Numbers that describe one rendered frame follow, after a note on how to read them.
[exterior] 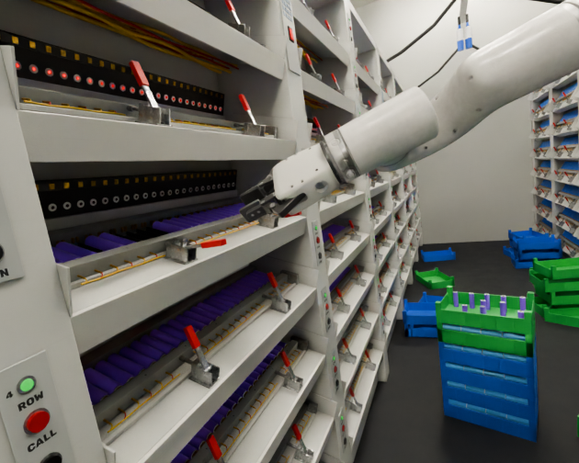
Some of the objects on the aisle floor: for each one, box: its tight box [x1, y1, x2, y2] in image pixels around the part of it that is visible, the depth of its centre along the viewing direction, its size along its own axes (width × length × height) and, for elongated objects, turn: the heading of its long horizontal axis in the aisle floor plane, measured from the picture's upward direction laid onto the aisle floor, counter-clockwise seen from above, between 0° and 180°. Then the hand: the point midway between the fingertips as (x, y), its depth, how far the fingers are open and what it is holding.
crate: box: [443, 397, 539, 443], centre depth 133 cm, size 30×20×8 cm
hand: (253, 203), depth 59 cm, fingers open, 3 cm apart
